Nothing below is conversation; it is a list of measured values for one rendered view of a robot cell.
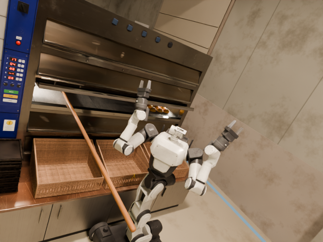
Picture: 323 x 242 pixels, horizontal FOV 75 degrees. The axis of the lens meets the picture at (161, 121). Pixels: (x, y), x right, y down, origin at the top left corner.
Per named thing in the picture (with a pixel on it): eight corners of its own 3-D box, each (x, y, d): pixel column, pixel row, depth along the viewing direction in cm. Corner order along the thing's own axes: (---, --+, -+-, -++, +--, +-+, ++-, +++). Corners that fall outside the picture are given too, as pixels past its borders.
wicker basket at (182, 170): (133, 156, 278) (140, 139, 269) (166, 155, 314) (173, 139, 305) (151, 181, 244) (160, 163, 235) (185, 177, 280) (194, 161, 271)
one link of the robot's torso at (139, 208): (140, 207, 206) (157, 170, 190) (149, 222, 194) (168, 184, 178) (126, 211, 196) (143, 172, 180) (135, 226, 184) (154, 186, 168)
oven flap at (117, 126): (27, 130, 186) (29, 108, 184) (173, 135, 302) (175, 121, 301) (28, 131, 182) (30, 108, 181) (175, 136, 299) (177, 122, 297)
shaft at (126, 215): (135, 232, 105) (137, 228, 104) (130, 234, 103) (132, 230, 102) (64, 92, 223) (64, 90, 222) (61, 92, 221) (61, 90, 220)
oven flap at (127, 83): (37, 75, 169) (40, 50, 167) (188, 103, 285) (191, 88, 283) (38, 75, 165) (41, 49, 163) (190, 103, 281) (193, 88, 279)
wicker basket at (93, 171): (27, 161, 200) (32, 137, 191) (86, 159, 236) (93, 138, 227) (33, 199, 167) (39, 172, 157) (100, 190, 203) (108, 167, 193)
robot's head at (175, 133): (168, 133, 168) (173, 124, 165) (180, 139, 166) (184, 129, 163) (166, 136, 162) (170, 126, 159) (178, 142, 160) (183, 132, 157)
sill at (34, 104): (29, 104, 183) (30, 101, 181) (176, 120, 300) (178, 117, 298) (30, 108, 179) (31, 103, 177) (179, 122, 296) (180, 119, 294)
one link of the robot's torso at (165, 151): (149, 152, 197) (163, 120, 185) (182, 170, 191) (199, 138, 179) (136, 166, 170) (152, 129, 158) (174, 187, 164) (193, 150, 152)
